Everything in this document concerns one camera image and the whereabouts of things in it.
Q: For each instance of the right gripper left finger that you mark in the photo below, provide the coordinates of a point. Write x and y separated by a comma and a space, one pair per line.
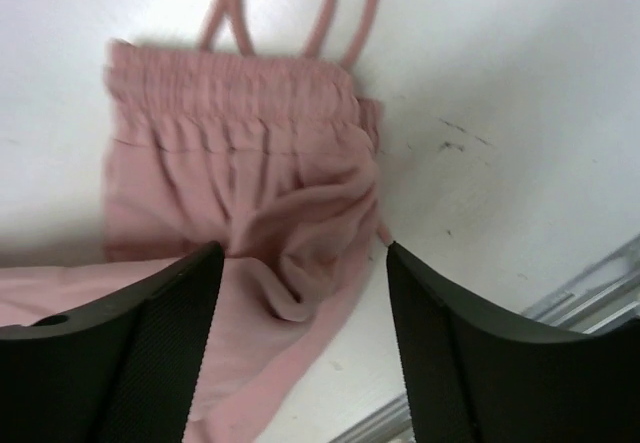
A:
122, 368

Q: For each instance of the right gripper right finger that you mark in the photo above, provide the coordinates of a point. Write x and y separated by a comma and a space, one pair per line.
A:
477, 372

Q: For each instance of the pink trousers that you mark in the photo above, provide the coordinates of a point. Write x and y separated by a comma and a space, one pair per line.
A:
273, 158

